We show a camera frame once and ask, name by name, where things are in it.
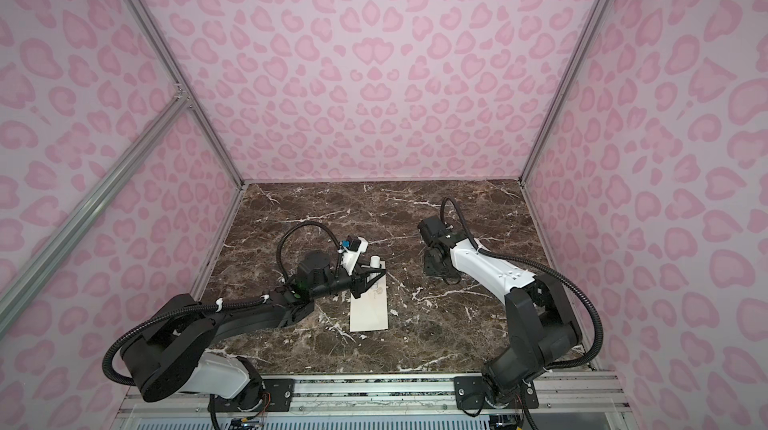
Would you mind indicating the cream white envelope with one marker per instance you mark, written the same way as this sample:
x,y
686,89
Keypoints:
x,y
370,311

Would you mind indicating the metal base rail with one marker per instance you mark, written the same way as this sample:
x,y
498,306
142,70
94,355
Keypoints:
x,y
557,400

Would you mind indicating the aluminium corner frame post left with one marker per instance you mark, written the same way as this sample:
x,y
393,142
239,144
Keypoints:
x,y
162,49

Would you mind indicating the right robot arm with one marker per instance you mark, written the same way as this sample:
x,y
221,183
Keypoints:
x,y
541,323

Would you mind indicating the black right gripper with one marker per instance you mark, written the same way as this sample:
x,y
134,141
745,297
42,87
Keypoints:
x,y
429,270

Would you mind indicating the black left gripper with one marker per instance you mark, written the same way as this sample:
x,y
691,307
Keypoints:
x,y
360,280

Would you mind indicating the aluminium diagonal frame bar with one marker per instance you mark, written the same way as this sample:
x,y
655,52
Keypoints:
x,y
37,271

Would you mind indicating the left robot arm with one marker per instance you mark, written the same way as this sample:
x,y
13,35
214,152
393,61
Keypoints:
x,y
169,353

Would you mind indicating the aluminium corner frame post right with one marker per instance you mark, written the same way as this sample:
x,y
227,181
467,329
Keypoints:
x,y
593,22

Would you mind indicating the aluminium corner frame post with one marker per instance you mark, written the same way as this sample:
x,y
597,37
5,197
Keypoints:
x,y
162,49
593,22

